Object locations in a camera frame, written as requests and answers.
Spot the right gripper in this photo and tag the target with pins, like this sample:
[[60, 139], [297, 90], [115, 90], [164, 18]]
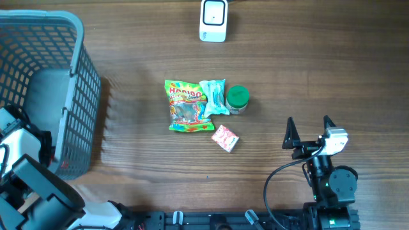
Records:
[[292, 140]]

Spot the green lid jar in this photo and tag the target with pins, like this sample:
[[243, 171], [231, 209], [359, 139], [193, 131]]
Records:
[[237, 99]]

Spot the small red snack packet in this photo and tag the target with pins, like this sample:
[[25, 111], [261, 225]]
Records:
[[225, 138]]

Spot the teal tissue packet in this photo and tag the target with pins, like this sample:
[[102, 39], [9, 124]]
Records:
[[214, 91]]

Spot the green Haribo gummy bag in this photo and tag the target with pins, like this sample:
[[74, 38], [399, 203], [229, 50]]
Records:
[[187, 103]]

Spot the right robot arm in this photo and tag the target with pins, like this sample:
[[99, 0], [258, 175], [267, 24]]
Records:
[[333, 187]]

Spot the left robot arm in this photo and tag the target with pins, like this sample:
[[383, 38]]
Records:
[[32, 197]]

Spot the white barcode scanner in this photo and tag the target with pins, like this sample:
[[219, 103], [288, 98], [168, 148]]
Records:
[[213, 21]]

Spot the grey plastic shopping basket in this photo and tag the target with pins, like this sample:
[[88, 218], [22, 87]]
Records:
[[47, 72]]

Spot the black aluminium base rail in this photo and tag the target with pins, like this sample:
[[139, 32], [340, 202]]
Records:
[[285, 219]]

